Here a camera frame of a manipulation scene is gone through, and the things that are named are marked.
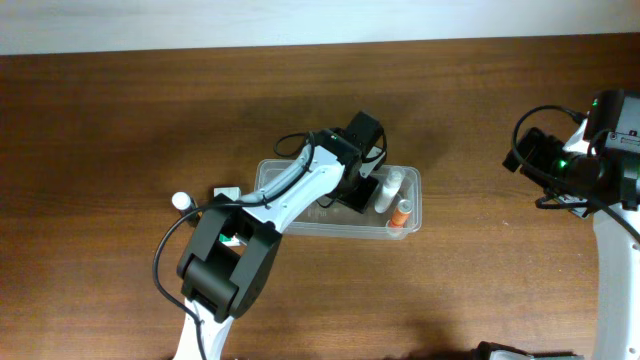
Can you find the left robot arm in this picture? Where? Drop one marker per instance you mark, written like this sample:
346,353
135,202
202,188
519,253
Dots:
226,262

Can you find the white squeeze bottle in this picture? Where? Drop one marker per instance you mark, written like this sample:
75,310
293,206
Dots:
389,189

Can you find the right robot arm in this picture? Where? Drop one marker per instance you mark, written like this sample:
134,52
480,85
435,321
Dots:
615,215

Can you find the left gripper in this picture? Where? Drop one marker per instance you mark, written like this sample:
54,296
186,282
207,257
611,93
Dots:
361,197

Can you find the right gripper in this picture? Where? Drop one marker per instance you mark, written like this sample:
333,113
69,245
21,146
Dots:
547,147

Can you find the clear plastic container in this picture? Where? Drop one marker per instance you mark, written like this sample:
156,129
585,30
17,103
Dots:
341,221

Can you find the white green medicine box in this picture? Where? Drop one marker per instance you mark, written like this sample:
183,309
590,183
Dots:
232,193

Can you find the black bottle white cap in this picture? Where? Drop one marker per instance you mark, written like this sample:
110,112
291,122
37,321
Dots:
183,202

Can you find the orange tube white cap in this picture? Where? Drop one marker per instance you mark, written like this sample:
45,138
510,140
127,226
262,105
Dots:
401,214

